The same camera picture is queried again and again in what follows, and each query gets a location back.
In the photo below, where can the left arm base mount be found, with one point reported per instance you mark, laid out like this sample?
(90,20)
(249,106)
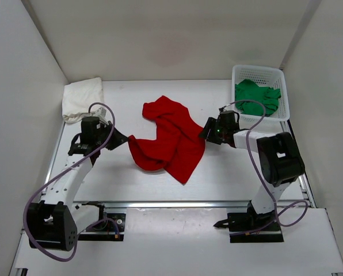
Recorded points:
(109,227)

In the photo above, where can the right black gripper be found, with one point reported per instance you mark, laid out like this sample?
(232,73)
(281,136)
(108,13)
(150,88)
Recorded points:
(208,134)

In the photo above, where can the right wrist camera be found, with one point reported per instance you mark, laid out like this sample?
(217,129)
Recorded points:
(223,109)

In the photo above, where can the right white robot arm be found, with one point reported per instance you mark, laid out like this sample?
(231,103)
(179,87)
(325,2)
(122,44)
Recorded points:
(280,160)

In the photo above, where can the red t shirt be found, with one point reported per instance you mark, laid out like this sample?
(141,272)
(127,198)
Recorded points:
(177,148)

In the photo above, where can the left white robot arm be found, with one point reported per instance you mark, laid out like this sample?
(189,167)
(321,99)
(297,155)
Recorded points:
(54,223)

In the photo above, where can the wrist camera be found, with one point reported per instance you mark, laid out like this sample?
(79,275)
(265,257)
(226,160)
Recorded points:
(101,113)
(223,109)

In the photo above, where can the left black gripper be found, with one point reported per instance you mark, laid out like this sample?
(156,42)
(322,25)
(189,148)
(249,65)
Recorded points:
(119,138)

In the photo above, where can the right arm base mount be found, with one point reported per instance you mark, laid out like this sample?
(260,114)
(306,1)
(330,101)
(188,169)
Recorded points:
(251,227)

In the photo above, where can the white t shirt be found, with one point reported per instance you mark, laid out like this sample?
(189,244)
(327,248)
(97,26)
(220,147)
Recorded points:
(78,96)

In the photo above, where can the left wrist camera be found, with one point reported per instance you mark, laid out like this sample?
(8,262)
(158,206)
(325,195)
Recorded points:
(101,113)

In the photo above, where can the white plastic basket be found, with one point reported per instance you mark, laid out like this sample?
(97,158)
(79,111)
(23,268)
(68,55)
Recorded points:
(264,77)

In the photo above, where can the green t shirt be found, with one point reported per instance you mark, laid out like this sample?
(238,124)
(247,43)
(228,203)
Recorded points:
(247,93)

